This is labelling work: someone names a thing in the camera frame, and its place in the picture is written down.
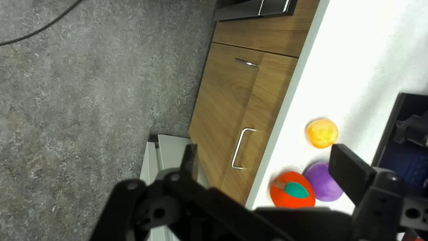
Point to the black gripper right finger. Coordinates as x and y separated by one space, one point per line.
352 174

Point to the orange plush toy green patch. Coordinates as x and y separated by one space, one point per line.
292 190

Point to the purple plush ball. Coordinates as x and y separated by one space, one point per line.
326 187

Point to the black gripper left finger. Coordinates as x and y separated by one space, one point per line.
189 162

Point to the wooden left cabinet front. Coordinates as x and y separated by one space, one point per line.
283 34

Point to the wooden lower cabinet door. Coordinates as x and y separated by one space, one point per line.
224 93

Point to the yellow plush ball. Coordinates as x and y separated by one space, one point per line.
322 132

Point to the wooden drawer with metal handle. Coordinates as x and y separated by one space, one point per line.
271 84

